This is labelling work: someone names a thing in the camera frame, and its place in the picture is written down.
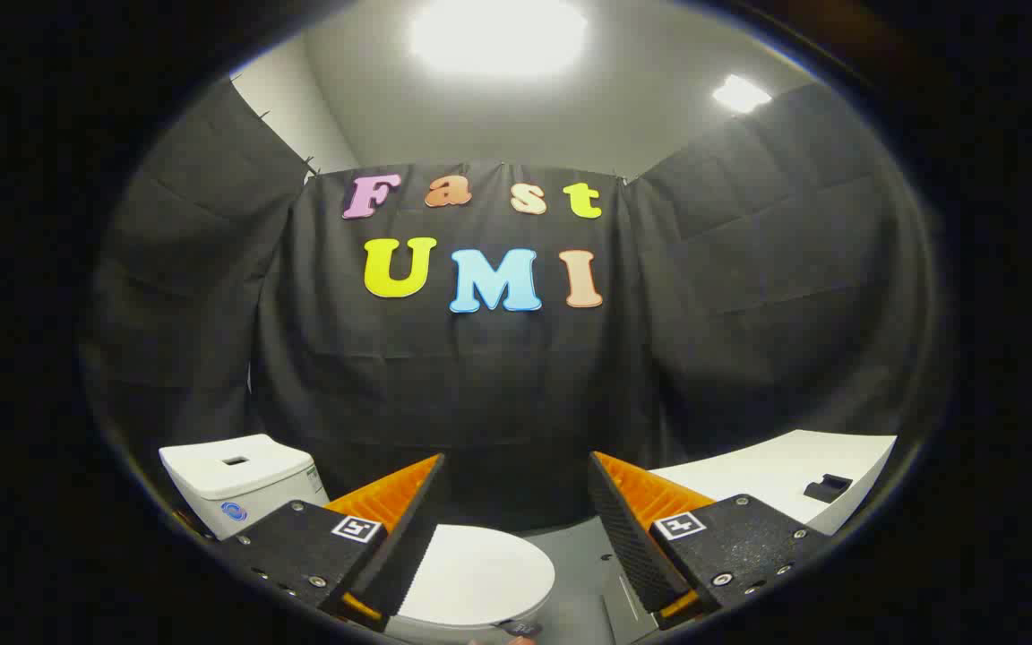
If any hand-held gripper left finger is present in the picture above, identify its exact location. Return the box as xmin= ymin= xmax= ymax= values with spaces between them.
xmin=210 ymin=452 xmax=448 ymax=633

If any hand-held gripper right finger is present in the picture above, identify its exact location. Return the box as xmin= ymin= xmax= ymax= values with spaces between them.
xmin=588 ymin=451 xmax=832 ymax=630

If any black backdrop cloth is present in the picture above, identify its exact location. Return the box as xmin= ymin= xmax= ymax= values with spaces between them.
xmin=77 ymin=79 xmax=942 ymax=538

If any large ceiling light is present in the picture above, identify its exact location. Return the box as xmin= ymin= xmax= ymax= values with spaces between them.
xmin=408 ymin=0 xmax=589 ymax=77

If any black cabinet handle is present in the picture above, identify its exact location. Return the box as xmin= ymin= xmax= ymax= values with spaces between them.
xmin=804 ymin=473 xmax=854 ymax=503

